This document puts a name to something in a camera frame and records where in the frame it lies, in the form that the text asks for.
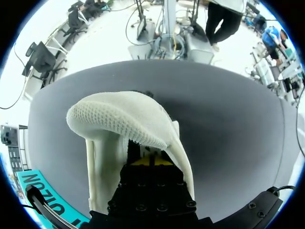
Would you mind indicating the teal box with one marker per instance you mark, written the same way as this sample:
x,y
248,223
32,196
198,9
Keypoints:
x,y
47,198

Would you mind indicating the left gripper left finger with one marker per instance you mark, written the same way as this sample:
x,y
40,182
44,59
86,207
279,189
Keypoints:
x,y
135,190

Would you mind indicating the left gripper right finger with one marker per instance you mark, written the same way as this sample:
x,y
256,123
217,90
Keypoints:
x,y
170,190

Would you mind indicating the person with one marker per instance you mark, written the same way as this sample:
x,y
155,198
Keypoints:
x,y
271,40

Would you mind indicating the person's legs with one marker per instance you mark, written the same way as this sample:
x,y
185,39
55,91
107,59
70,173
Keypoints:
x,y
221,21

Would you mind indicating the white knit shoe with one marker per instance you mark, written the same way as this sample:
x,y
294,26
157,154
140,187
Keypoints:
x,y
114,114

